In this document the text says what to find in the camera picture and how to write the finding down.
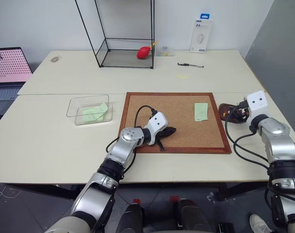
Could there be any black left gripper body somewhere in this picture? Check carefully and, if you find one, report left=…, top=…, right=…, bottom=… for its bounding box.
left=155, top=128, right=170, bottom=144

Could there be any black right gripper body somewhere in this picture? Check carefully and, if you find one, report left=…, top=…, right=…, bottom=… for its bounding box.
left=234, top=101, right=251, bottom=118

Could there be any dark brown tray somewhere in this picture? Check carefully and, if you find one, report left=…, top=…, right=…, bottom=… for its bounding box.
left=218, top=102, right=250, bottom=125

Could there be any green paper note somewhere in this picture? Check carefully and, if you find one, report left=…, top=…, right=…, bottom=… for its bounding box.
left=194, top=102, right=209, bottom=122

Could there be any white retail package box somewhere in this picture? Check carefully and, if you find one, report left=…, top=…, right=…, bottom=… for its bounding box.
left=189, top=12, right=214, bottom=54

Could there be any clear plastic box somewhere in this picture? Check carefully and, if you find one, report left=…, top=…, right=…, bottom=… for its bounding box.
left=66, top=94, right=114, bottom=126

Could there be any black pen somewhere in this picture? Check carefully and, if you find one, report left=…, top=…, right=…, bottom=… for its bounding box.
left=177, top=62, right=205, bottom=68

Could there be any green notes stack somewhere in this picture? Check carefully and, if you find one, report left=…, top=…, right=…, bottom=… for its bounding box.
left=81, top=102, right=109, bottom=124

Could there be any dark rounded shape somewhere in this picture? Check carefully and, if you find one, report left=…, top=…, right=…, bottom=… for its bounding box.
left=173, top=198, right=213, bottom=233
left=117, top=203, right=145, bottom=233

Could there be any small clear case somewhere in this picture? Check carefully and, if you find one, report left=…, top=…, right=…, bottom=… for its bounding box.
left=155, top=46, right=176, bottom=57

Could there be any red air blower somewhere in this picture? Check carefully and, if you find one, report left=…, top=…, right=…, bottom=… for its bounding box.
left=136, top=40, right=159, bottom=60

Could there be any white shoe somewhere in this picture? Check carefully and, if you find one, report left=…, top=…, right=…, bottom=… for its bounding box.
left=249, top=214, right=272, bottom=233

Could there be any laptop with pink screen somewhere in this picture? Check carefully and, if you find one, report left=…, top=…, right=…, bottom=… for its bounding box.
left=0, top=47, right=33, bottom=117

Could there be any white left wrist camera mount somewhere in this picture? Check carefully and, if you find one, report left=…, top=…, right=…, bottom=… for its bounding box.
left=146, top=112, right=168, bottom=146

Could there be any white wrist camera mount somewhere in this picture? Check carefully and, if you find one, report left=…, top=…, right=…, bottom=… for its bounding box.
left=243, top=90, right=269, bottom=119
left=146, top=112, right=168, bottom=146

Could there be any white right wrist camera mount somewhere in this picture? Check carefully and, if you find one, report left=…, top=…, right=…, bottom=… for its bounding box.
left=243, top=90, right=269, bottom=119

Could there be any cork board with brown frame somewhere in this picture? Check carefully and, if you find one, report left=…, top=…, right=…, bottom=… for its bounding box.
left=118, top=92, right=232, bottom=155

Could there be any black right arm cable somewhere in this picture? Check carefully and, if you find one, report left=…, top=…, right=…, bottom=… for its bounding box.
left=224, top=106, right=272, bottom=170

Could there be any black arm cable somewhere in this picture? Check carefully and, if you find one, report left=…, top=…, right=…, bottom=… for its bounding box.
left=105, top=105, right=158, bottom=175
left=224, top=106, right=272, bottom=170

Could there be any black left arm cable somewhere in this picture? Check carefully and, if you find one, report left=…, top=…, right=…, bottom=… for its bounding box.
left=105, top=105, right=158, bottom=175

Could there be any black wire frame glass case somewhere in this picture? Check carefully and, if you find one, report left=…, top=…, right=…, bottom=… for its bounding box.
left=75, top=0, right=156, bottom=70

